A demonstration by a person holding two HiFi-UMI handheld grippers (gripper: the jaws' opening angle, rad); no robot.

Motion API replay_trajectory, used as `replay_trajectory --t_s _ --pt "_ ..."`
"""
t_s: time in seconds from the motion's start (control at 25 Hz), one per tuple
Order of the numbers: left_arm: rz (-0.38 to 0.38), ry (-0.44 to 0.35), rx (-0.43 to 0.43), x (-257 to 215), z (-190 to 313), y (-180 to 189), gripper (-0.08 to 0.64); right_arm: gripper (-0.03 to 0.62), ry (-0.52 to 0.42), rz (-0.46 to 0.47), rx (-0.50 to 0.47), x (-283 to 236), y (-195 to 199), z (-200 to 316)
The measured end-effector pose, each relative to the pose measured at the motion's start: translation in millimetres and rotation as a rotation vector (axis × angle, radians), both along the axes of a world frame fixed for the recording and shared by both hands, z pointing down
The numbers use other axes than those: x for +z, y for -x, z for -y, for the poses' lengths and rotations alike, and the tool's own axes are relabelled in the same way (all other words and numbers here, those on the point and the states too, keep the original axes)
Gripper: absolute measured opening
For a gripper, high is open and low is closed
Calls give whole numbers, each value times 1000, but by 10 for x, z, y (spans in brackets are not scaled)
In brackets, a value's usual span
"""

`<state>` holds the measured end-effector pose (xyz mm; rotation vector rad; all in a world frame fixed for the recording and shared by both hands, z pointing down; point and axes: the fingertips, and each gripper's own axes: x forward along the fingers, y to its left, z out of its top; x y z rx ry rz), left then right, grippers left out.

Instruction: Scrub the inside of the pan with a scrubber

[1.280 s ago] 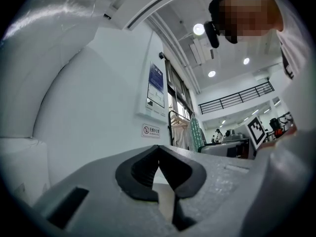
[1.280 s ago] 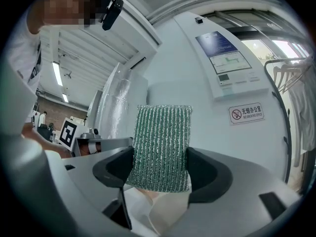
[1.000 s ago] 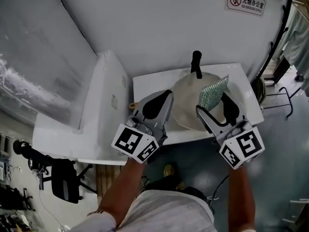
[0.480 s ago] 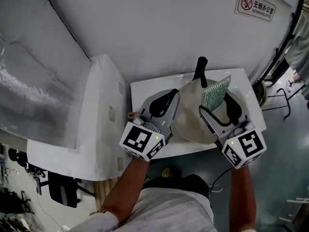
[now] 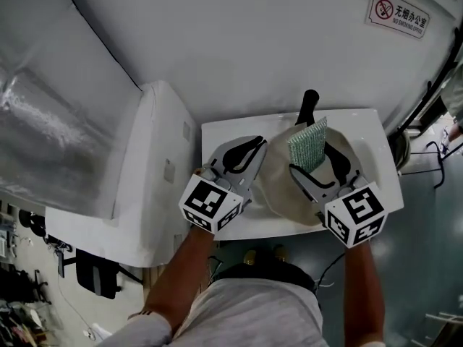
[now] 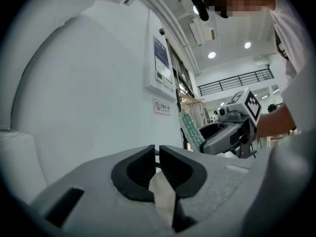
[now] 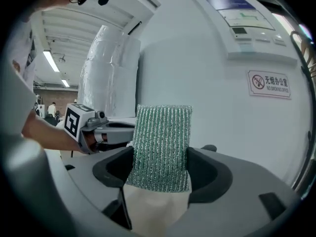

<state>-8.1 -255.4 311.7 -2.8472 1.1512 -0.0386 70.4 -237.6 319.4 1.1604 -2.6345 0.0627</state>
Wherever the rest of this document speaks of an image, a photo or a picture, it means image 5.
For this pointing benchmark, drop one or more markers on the white sink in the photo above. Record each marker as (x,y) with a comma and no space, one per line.
(376,139)

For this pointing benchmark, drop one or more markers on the olive round bin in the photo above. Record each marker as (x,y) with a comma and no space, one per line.
(402,154)

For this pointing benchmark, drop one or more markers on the person's dark shorts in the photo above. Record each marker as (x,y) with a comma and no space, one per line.
(267,273)

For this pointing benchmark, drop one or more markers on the person's white shirt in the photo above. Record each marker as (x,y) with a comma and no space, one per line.
(253,316)

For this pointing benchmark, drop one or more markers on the person's right shoe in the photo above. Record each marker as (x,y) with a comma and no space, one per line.
(281,253)

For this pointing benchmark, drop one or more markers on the plastic-wrapped panel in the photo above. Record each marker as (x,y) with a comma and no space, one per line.
(54,103)

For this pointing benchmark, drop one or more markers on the person's shoe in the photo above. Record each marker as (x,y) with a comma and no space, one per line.
(281,253)
(250,257)

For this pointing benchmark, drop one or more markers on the person's right forearm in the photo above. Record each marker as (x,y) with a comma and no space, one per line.
(361,295)

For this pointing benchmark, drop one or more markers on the white no-smoking sign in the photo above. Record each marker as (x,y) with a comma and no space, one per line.
(398,13)

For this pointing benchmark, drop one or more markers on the green scouring pad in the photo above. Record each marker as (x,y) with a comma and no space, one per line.
(307,145)

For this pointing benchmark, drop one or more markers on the wooden plank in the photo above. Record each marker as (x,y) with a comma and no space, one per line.
(150,284)

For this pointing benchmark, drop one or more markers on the black office chair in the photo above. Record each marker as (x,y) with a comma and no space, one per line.
(96,273)

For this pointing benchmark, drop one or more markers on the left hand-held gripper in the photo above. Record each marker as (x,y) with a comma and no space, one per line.
(210,201)

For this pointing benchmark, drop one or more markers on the beige pan with black handle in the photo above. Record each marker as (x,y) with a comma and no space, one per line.
(278,186)

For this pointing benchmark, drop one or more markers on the white cabinet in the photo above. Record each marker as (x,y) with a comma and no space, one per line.
(144,157)

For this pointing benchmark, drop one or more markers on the person's left forearm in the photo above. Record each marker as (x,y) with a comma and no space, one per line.
(181,273)

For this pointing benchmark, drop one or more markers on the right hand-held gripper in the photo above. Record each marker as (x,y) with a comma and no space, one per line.
(358,215)

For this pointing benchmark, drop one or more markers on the person's left shoe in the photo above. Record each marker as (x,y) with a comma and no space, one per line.
(250,257)

